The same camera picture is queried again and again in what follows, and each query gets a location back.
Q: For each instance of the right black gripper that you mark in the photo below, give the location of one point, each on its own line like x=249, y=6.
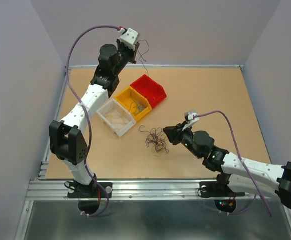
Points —
x=175, y=132

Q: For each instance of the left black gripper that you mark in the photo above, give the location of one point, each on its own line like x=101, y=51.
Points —
x=132, y=53

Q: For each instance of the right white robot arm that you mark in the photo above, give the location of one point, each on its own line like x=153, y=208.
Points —
x=236, y=176

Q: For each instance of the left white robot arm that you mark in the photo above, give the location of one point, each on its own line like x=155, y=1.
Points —
x=67, y=140

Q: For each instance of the red plastic bin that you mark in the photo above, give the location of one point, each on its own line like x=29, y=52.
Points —
x=150, y=89

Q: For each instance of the yellow plastic bin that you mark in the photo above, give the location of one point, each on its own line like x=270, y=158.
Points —
x=137, y=105

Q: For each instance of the white plastic bin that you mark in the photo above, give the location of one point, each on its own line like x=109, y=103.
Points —
x=116, y=117

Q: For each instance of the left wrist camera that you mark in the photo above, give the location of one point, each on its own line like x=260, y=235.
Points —
x=129, y=37

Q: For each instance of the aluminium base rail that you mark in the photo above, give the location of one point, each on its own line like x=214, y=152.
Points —
x=124, y=190

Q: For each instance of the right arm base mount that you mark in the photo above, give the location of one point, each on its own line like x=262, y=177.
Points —
x=219, y=188

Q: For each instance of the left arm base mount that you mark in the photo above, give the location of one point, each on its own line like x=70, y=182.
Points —
x=93, y=199

